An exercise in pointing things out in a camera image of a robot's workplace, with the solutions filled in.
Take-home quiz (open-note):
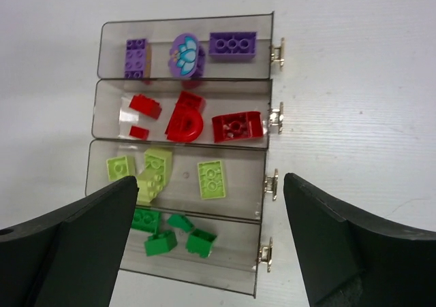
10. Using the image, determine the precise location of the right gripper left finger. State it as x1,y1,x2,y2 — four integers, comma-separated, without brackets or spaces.
1,176,138,306

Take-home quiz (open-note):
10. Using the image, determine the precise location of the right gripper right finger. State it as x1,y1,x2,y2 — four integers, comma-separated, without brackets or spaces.
283,173,435,306

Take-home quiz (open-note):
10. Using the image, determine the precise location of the green lego long brick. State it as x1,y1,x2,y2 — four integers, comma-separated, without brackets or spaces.
131,208,161,234

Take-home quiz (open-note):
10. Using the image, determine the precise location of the lime lego square brick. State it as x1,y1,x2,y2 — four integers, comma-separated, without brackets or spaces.
106,155,136,182

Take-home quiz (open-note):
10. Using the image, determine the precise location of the lime lego slope brick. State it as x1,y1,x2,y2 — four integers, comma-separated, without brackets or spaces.
198,160,226,200
136,147,173,205

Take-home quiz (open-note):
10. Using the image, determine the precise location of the green lego square brick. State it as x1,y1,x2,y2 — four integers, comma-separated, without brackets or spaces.
185,229,217,258

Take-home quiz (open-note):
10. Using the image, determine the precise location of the red lego block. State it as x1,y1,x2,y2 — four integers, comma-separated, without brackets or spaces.
212,111,264,143

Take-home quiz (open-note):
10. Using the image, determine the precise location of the red lego arch piece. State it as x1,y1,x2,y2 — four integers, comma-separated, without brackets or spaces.
167,105,204,142

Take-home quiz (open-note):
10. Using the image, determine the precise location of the purple lego plate brick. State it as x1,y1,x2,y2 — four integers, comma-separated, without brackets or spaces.
124,38,152,79

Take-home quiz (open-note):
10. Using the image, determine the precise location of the purple lego round brick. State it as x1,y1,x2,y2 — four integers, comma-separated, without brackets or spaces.
168,33,206,78

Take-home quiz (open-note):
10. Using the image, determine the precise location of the purple lego long plate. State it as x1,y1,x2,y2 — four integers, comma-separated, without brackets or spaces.
208,31,257,62

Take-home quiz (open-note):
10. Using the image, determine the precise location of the red lego small brick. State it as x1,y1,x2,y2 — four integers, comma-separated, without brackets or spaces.
129,94,162,120

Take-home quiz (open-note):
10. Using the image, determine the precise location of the red lego slope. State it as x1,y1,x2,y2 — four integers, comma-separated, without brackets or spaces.
176,91,206,113

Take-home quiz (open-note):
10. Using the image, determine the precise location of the green lego slope small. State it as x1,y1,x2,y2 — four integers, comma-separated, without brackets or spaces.
167,214,195,233

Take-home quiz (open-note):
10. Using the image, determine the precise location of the red lego tiny brick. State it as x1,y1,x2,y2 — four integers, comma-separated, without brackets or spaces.
129,125,149,140

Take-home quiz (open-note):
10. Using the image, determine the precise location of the clear compartment organizer tray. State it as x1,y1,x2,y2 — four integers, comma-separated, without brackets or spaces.
85,13,283,296

